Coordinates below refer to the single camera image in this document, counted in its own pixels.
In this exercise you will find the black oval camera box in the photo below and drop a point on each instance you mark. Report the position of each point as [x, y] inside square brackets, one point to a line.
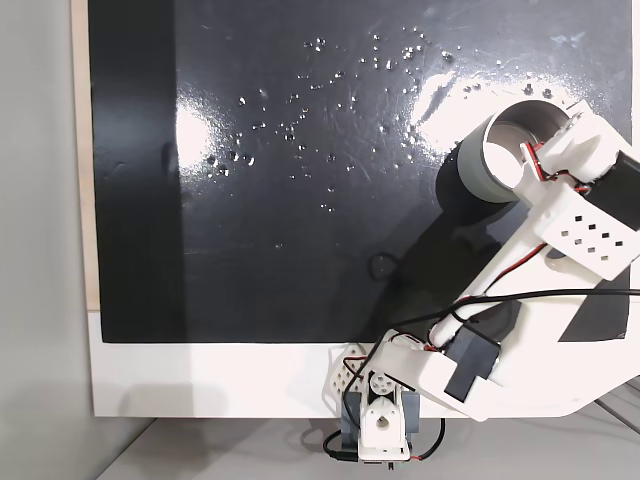
[620, 190]

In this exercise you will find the black glossy mat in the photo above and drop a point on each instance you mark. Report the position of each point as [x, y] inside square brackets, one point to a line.
[250, 250]

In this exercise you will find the grey metal cup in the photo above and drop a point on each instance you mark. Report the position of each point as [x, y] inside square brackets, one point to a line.
[480, 160]

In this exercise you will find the grey table clamp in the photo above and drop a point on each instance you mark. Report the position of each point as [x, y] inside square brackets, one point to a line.
[412, 410]

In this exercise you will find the light wooden board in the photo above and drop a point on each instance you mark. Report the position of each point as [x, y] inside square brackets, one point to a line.
[80, 150]

